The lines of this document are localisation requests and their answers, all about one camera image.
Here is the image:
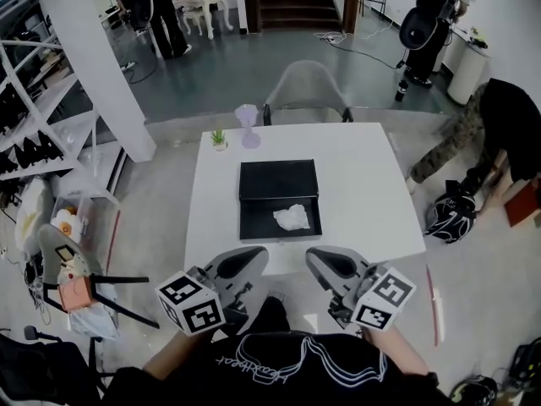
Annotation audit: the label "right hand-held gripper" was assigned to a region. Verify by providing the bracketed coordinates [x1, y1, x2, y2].
[305, 246, 418, 332]

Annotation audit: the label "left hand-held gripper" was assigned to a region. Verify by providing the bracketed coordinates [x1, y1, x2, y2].
[155, 245, 271, 341]

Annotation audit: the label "white item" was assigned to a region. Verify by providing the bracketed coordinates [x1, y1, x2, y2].
[272, 203, 311, 232]

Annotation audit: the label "black box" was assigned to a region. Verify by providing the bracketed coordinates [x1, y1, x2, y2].
[238, 158, 324, 245]

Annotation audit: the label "person's right forearm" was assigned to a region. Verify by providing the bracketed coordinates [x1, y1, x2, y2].
[358, 324, 430, 382]

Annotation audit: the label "person's left forearm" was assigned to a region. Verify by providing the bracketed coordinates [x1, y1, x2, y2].
[142, 330, 223, 382]

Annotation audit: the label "orange cardboard box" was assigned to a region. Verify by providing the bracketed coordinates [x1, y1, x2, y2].
[57, 277, 94, 312]

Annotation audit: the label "red flat box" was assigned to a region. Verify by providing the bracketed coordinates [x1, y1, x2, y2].
[504, 183, 541, 228]

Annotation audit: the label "red thin stick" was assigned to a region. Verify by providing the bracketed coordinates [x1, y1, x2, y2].
[424, 263, 441, 348]

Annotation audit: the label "clear plastic bag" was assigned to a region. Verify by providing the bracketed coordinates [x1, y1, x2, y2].
[67, 300, 122, 341]

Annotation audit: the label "black white patterned bag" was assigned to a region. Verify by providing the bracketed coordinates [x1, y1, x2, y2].
[424, 191, 478, 245]

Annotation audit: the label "person's black printed shirt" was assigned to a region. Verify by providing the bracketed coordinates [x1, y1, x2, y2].
[101, 296, 451, 406]

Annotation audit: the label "black yellow headset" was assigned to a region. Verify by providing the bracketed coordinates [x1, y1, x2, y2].
[448, 374, 500, 406]

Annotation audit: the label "clear plastic storage bin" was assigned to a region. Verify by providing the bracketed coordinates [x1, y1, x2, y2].
[49, 191, 122, 253]

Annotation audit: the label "tipped grey chair black legs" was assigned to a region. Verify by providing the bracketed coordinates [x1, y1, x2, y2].
[36, 223, 161, 330]

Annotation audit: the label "small green potted plant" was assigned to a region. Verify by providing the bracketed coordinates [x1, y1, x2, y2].
[210, 128, 229, 153]

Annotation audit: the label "black office chair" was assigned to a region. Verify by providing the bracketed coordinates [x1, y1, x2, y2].
[0, 324, 109, 406]

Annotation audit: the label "purple glass vase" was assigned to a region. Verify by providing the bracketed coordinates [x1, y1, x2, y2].
[234, 103, 262, 150]

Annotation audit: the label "white flower cushion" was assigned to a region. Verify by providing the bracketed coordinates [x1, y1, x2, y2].
[14, 178, 57, 255]

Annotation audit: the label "grey shell chair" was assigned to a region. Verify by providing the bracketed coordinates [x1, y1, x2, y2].
[262, 59, 354, 127]

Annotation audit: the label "white cylindrical bin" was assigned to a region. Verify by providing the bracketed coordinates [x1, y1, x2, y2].
[446, 42, 488, 106]

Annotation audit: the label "white ornate stool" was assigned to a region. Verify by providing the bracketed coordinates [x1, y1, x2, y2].
[182, 9, 205, 37]

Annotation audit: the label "dark wooden staircase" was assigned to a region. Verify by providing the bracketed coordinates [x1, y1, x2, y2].
[243, 0, 363, 34]

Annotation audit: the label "white wire shelf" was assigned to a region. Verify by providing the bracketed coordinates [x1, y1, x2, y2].
[0, 36, 96, 182]

